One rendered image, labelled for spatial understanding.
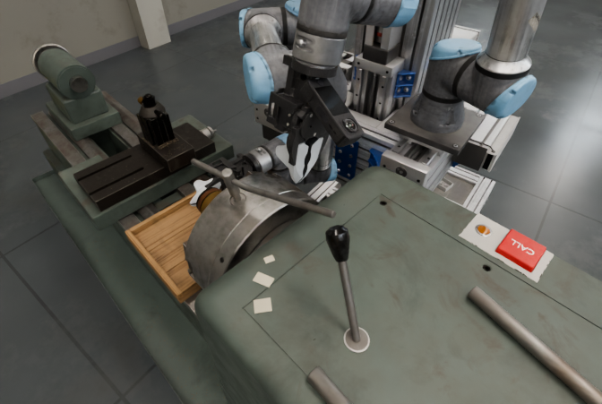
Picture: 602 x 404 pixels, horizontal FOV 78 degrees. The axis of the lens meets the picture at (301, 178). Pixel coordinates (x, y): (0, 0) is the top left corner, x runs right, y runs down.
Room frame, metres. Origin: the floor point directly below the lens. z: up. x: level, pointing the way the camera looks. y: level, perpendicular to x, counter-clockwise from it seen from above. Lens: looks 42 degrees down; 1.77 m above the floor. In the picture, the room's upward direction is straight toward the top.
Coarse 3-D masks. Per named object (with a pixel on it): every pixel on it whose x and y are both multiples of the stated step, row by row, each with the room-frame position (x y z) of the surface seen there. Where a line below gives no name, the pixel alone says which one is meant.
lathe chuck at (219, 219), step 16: (256, 176) 0.60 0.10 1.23; (224, 192) 0.55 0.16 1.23; (240, 192) 0.55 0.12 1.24; (272, 192) 0.55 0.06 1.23; (304, 192) 0.61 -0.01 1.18; (208, 208) 0.52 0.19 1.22; (224, 208) 0.51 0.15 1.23; (240, 208) 0.51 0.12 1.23; (208, 224) 0.49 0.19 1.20; (224, 224) 0.48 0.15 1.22; (192, 240) 0.48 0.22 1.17; (208, 240) 0.46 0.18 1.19; (224, 240) 0.45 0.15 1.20; (192, 256) 0.46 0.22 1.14; (208, 256) 0.44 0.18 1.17; (192, 272) 0.47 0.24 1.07; (208, 272) 0.42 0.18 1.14
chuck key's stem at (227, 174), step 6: (228, 168) 0.53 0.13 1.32; (222, 174) 0.51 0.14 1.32; (228, 174) 0.51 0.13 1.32; (228, 180) 0.51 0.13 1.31; (228, 186) 0.51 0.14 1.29; (234, 186) 0.51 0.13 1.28; (228, 192) 0.52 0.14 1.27; (234, 192) 0.51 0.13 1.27; (234, 198) 0.52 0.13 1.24; (240, 198) 0.53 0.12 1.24
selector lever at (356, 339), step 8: (344, 264) 0.29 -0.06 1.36; (344, 272) 0.28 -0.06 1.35; (344, 280) 0.28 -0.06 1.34; (344, 288) 0.27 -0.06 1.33; (344, 296) 0.27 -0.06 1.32; (352, 296) 0.27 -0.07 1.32; (352, 304) 0.26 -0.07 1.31; (352, 312) 0.25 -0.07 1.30; (352, 320) 0.25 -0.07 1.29; (352, 328) 0.24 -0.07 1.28; (360, 328) 0.25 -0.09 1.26; (344, 336) 0.24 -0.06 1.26; (352, 336) 0.24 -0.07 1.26; (360, 336) 0.24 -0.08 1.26; (368, 336) 0.24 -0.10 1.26; (352, 344) 0.23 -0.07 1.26; (360, 344) 0.23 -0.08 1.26; (368, 344) 0.23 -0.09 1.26
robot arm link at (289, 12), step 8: (288, 0) 1.26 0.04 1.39; (296, 0) 1.27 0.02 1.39; (280, 8) 1.22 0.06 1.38; (288, 8) 1.20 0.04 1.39; (296, 8) 1.19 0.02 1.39; (288, 16) 1.19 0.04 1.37; (296, 16) 1.19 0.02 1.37; (288, 24) 1.18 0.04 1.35; (296, 24) 1.18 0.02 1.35; (288, 32) 1.17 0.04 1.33; (288, 40) 1.18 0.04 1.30
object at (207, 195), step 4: (208, 188) 0.69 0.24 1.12; (212, 188) 0.69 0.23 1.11; (216, 188) 0.69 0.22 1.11; (204, 192) 0.67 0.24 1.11; (208, 192) 0.67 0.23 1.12; (212, 192) 0.67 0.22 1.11; (216, 192) 0.67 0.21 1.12; (220, 192) 0.67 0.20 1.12; (200, 196) 0.66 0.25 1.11; (204, 196) 0.66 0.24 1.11; (208, 196) 0.65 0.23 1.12; (212, 196) 0.65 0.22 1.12; (200, 200) 0.66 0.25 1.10; (204, 200) 0.65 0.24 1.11; (208, 200) 0.64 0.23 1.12; (196, 204) 0.66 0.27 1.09; (200, 204) 0.65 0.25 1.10; (204, 204) 0.64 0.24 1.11; (208, 204) 0.63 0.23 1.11; (200, 208) 0.64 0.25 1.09; (204, 208) 0.63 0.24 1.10
